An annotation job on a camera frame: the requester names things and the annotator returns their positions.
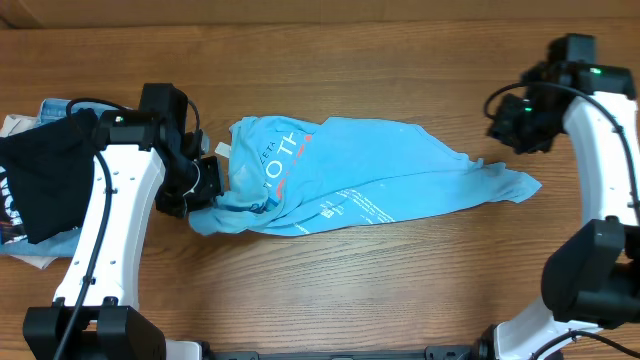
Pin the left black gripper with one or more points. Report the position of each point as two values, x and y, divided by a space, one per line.
173 206

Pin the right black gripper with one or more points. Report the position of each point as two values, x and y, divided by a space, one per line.
504 131

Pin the light blue printed t-shirt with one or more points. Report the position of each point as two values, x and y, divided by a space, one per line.
289 177

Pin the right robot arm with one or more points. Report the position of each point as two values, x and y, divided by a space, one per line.
591 283

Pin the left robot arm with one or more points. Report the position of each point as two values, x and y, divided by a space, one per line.
146 160

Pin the folded black garment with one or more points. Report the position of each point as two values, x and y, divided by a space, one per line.
56 168

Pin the folded blue jeans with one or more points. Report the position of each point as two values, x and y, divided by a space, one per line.
62 244

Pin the folded beige garment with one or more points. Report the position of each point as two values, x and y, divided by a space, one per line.
12 125

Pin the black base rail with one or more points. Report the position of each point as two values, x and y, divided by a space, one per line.
429 353

